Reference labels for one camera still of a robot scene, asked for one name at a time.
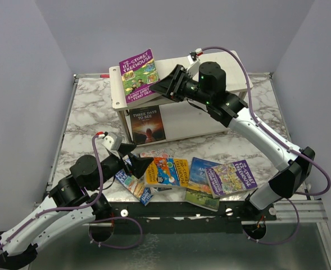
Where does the blue Storey Treehouse book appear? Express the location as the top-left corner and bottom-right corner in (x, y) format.
(115, 170), (153, 206)

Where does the yellow 130-Storey Treehouse book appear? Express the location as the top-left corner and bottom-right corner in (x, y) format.
(144, 157), (190, 188)

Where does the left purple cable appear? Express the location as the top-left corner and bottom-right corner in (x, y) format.
(0, 133), (143, 264)

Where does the white wooden two-tier shelf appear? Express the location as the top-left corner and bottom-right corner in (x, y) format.
(109, 51), (252, 145)

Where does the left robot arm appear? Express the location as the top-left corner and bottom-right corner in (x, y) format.
(0, 143), (153, 269)

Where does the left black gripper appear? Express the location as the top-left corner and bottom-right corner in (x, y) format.
(90, 143), (154, 191)

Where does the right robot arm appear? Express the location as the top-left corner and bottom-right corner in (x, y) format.
(150, 61), (315, 220)

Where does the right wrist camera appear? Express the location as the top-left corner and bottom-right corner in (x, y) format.
(186, 48), (203, 78)

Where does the purple 52-Storey Treehouse book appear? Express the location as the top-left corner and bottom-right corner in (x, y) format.
(205, 160), (257, 199)

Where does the Three Days To See book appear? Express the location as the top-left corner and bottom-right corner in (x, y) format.
(129, 105), (166, 145)

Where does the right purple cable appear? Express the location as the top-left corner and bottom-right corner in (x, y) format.
(201, 46), (331, 245)

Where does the Little Women floral book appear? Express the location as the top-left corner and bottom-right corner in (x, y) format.
(139, 150), (170, 158)

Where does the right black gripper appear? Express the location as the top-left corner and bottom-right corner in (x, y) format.
(148, 65), (212, 106)

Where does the blue Animal Farm book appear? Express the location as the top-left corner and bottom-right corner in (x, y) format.
(184, 157), (220, 212)

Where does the purple 117-Storey Treehouse book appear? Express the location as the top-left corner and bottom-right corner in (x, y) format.
(119, 48), (159, 107)

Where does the purple cable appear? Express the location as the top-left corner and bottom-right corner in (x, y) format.
(201, 46), (331, 245)
(0, 133), (143, 264)

